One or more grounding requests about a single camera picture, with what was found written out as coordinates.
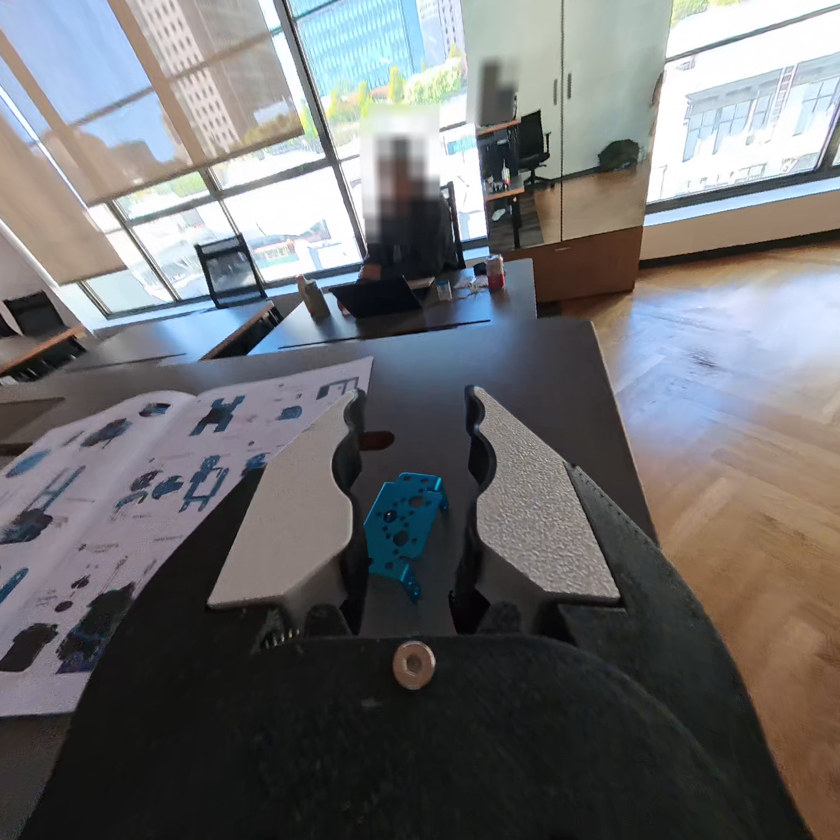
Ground small beige roller blind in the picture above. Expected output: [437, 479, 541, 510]
[0, 112, 129, 286]

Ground dark desk with laptop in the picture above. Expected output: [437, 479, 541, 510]
[249, 258, 538, 355]

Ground open instruction manual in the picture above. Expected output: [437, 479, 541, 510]
[0, 356, 375, 718]

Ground beige carton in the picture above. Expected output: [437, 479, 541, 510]
[297, 274, 331, 320]

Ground dark grey desk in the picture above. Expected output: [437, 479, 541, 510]
[0, 317, 658, 840]

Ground dark desk with wooden edge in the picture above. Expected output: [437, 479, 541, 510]
[66, 298, 283, 375]

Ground blue metal bracket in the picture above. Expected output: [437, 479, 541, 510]
[364, 472, 450, 605]

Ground large beige roller blind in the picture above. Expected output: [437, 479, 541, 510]
[0, 0, 306, 204]

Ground mirrored cabinet with wooden base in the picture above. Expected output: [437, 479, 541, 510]
[462, 0, 673, 303]

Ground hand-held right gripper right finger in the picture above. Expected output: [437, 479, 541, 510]
[450, 385, 622, 636]

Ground black mesh chair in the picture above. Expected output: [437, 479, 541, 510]
[194, 235, 269, 309]

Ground black laptop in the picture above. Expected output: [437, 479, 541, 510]
[328, 276, 426, 319]

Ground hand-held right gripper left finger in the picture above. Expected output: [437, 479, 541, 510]
[207, 388, 370, 636]

